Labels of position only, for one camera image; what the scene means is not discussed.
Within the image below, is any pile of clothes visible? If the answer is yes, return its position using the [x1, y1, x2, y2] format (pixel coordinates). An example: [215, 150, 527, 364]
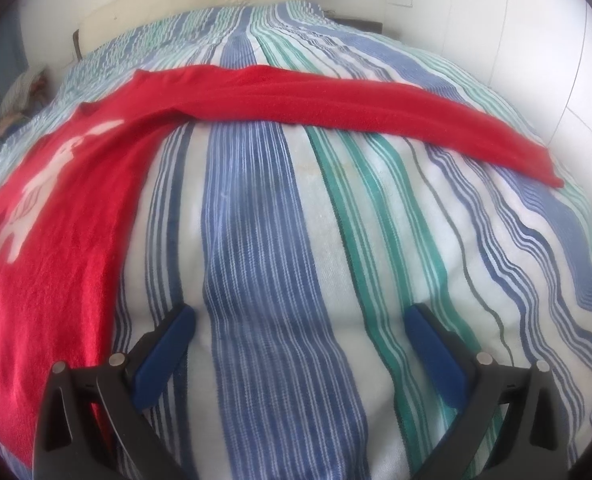
[0, 67, 50, 137]

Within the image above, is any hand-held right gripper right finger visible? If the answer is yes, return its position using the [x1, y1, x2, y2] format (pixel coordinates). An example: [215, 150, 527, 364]
[403, 304, 570, 480]

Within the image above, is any red towel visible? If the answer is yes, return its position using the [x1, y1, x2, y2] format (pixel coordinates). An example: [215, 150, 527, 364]
[0, 65, 565, 453]

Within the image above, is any striped bed sheet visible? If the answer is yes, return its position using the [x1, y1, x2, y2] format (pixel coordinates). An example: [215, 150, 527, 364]
[0, 2, 592, 480]

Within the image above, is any blue curtain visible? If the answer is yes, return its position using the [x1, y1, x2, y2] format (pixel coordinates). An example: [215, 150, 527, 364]
[0, 5, 29, 91]

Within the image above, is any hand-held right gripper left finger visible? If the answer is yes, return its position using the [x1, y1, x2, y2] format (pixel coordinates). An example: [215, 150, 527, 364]
[33, 304, 197, 480]

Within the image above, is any dark wooden nightstand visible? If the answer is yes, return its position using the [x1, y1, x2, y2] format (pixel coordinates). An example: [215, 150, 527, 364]
[326, 10, 384, 36]

